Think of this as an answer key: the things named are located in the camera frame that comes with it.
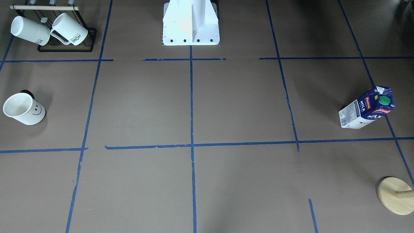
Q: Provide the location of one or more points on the white HOME mug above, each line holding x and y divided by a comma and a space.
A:
68, 31

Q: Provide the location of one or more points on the white ribbed mug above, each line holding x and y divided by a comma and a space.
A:
29, 30

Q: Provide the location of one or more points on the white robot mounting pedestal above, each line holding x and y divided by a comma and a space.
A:
190, 23

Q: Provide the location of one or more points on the blue Pascual milk carton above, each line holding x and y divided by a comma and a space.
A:
372, 105

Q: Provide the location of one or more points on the black wire mug rack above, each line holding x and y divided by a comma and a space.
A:
46, 15

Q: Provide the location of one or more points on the wooden mug tree stand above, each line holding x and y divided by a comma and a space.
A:
396, 196

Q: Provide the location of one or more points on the white smiley face mug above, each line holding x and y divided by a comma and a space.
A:
24, 108

